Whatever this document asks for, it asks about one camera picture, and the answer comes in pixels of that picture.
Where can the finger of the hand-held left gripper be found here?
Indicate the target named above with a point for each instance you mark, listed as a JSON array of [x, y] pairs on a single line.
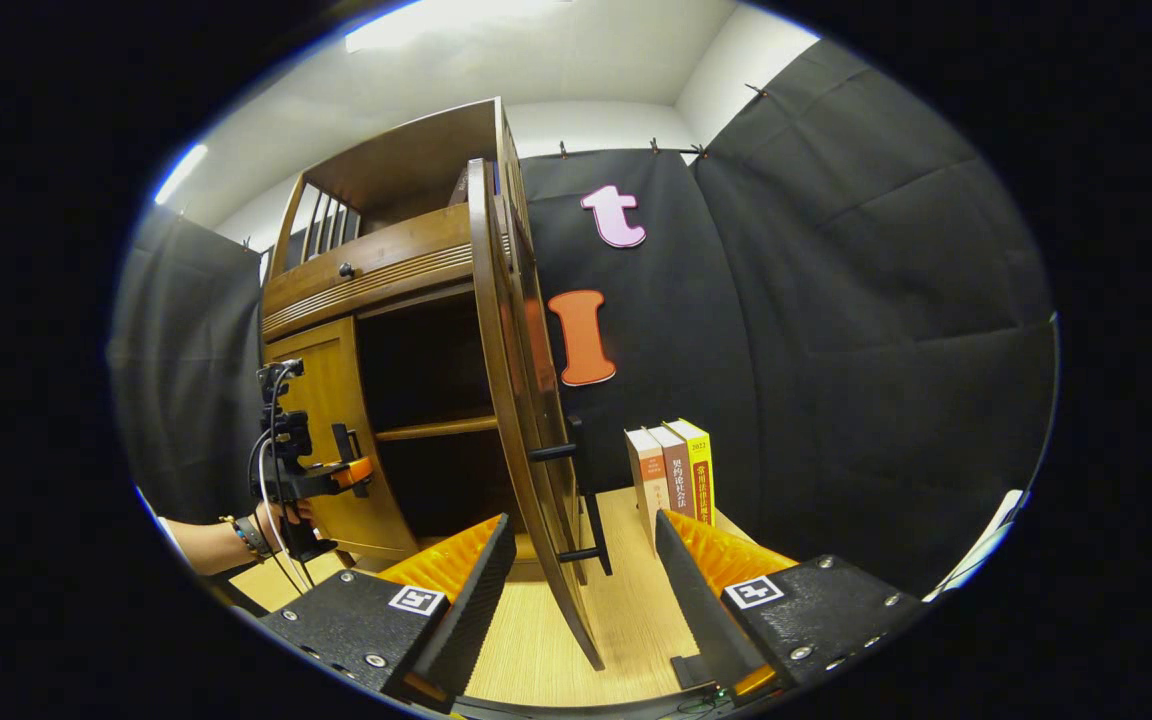
[[358, 472]]

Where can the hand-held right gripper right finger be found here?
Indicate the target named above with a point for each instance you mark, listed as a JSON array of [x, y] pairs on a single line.
[[701, 620]]

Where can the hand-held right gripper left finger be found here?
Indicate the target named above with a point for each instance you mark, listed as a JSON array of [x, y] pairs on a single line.
[[476, 620]]

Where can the wooden double-door shoe cabinet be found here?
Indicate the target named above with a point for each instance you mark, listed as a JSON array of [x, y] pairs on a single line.
[[386, 250]]

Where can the wooden shoe cabinet door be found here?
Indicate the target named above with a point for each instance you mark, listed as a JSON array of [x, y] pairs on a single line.
[[321, 400], [526, 400]]

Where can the black backdrop cloth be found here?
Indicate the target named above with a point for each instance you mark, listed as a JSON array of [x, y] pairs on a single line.
[[886, 350]]

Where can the white and orange book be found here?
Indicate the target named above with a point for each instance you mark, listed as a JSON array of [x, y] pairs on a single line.
[[648, 480]]

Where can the wooden inner cabinet shelf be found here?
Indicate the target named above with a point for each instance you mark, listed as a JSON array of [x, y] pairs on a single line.
[[436, 429]]

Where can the mauve book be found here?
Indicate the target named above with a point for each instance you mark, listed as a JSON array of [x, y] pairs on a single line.
[[678, 480]]

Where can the large ceiling light panel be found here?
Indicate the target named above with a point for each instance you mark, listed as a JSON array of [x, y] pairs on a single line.
[[436, 22]]

